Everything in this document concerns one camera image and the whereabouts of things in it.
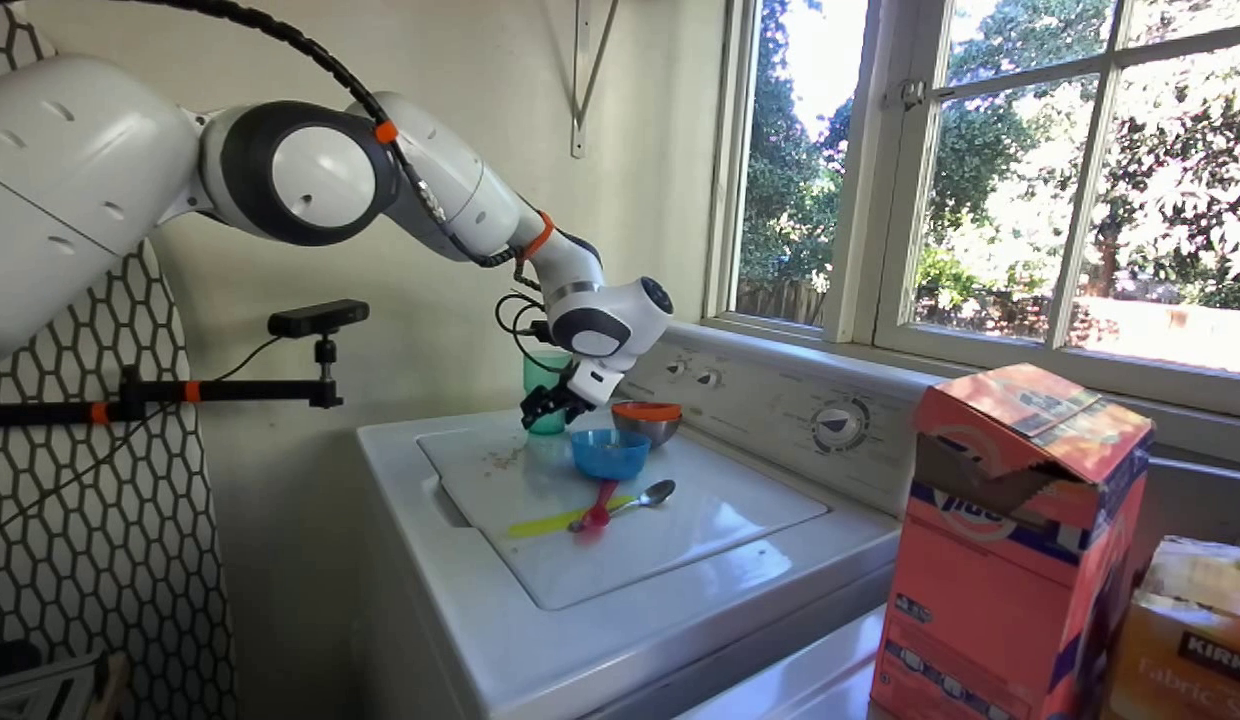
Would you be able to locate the blue plastic bowl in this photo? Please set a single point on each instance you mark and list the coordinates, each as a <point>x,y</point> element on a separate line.
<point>602,452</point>

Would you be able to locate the brown Kirkland cardboard box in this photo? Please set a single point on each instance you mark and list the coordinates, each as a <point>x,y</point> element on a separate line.
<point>1178,650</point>

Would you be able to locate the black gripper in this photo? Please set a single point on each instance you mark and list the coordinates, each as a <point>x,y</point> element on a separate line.
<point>583,389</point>

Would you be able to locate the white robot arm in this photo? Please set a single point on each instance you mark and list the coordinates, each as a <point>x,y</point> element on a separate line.
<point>92,160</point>

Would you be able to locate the orange and silver bowl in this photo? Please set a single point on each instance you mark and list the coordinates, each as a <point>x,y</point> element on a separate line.
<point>646,420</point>

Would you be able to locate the orange Tide detergent box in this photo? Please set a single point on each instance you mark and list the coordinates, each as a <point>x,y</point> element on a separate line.
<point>1014,549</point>

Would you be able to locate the red plastic spoon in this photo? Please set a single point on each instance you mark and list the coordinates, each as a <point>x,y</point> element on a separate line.
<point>598,511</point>

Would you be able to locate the yellow plastic spoon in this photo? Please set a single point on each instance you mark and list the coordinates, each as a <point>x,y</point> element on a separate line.
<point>565,523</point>

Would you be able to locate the green translucent plastic cup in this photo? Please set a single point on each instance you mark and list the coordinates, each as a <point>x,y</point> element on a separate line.
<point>542,371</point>

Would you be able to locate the white washing machine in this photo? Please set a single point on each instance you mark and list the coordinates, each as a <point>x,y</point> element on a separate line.
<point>790,482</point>

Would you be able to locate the white dryer machine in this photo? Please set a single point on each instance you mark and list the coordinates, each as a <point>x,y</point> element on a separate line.
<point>821,680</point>

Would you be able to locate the black white hexagon panel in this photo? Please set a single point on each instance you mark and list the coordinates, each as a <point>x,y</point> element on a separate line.
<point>109,536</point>

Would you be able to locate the white framed window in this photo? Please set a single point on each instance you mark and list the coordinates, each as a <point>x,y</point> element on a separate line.
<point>986,180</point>

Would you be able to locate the silver metal spoon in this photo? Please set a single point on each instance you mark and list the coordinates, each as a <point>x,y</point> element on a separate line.
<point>650,497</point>

